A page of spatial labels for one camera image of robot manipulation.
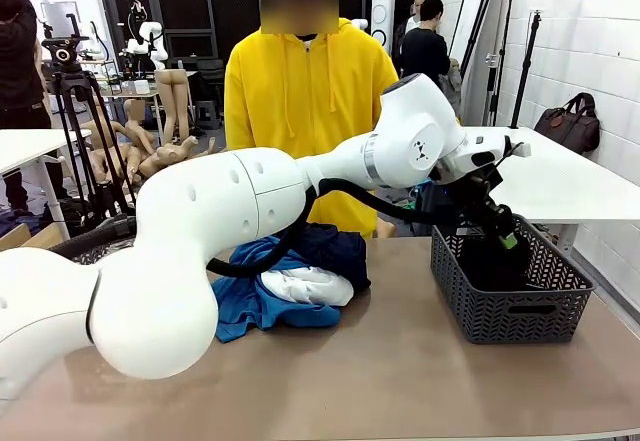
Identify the small white background robot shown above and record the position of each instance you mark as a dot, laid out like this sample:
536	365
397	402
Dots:
359	24

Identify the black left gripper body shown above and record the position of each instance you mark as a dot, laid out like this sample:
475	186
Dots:
492	211

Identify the beige lying mannequin torso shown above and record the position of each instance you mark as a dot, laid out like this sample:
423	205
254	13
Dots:
170	156

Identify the grey plastic woven-pattern basket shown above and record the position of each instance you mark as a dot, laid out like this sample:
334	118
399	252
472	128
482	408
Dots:
520	332
90	253

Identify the black light stand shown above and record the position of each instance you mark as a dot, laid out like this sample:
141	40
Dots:
525	71

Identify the beige sitting mannequin torso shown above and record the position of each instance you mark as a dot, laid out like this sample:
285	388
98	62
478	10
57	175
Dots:
135	128

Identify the black garment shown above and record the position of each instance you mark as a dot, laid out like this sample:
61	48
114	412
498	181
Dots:
490	271

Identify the black camera tripod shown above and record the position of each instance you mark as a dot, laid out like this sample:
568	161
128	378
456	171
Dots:
75	88

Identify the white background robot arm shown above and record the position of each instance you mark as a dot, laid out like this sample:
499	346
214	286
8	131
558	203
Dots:
150	36

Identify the person in black t-shirt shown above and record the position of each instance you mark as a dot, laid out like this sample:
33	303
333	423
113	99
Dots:
425	51

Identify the large white table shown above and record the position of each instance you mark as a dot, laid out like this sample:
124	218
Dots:
560	181

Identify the light wooden box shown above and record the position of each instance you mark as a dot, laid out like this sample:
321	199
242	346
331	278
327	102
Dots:
30	238

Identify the person's left hand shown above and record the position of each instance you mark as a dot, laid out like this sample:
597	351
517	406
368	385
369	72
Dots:
386	230

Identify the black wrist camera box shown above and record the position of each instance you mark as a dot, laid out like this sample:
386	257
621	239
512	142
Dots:
492	178

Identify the beige mannequin legs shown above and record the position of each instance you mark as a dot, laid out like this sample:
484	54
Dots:
172	96

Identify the person in yellow hoodie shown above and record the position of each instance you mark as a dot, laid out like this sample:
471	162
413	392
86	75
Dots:
300	101

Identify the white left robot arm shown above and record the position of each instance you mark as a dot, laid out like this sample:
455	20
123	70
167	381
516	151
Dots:
200	211

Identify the white garment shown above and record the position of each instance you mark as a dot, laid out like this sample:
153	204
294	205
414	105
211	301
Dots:
310	283

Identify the white tower air conditioner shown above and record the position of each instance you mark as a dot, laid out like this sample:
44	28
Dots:
382	16

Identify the small white table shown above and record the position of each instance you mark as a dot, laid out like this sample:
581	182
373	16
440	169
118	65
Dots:
25	148

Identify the brown leather bag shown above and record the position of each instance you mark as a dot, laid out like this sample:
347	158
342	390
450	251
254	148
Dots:
570	128

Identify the thin black leaning pole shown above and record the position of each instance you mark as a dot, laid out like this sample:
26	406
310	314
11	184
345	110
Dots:
462	6

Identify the thick black leaning pole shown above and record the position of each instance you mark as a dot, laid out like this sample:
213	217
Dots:
475	43

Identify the blue t-shirt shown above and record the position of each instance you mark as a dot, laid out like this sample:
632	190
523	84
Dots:
240	306

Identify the person in black long sleeves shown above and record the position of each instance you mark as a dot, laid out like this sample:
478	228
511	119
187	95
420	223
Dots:
17	61

